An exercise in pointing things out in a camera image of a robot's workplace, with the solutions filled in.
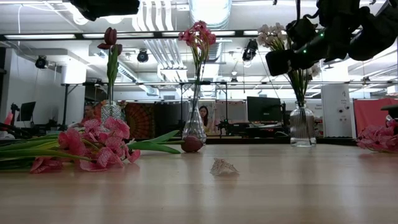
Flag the fallen pale petal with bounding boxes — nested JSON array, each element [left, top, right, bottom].
[[210, 157, 239, 177]]

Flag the pink artificial flower bunch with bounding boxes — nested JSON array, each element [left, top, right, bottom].
[[177, 20, 218, 138], [0, 116, 143, 174], [355, 119, 398, 154]]

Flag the large black monitor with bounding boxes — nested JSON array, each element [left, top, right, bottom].
[[246, 96, 283, 123]]

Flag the black light bar beam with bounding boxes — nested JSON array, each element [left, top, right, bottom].
[[0, 29, 265, 41]]

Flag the black aluminium table frame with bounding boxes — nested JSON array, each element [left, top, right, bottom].
[[126, 136, 358, 146]]

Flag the black ceiling spotlight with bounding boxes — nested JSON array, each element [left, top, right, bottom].
[[136, 49, 150, 63], [34, 55, 49, 70], [241, 39, 259, 62]]

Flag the orange partition panel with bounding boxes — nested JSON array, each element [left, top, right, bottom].
[[353, 98, 398, 134]]

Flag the small black monitor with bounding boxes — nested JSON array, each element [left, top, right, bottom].
[[17, 101, 37, 123]]

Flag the white cabinet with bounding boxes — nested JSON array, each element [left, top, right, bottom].
[[320, 83, 357, 138]]

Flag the tall conical glass vase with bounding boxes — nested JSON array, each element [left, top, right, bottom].
[[182, 96, 207, 144]]

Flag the patterned orange tapestry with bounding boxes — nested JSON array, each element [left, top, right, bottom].
[[124, 101, 156, 139]]

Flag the diamond-cut glass vase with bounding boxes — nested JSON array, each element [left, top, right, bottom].
[[101, 99, 123, 124]]

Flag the silver ventilation duct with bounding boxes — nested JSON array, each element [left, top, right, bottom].
[[188, 0, 233, 63]]

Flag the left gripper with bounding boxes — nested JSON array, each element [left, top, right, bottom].
[[68, 0, 141, 22]]

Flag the ribbed round glass vase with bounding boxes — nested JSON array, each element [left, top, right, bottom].
[[289, 101, 317, 148]]

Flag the person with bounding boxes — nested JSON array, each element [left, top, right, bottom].
[[198, 105, 211, 133], [81, 103, 98, 124]]

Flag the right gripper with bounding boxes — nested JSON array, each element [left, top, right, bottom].
[[265, 17, 330, 77]]

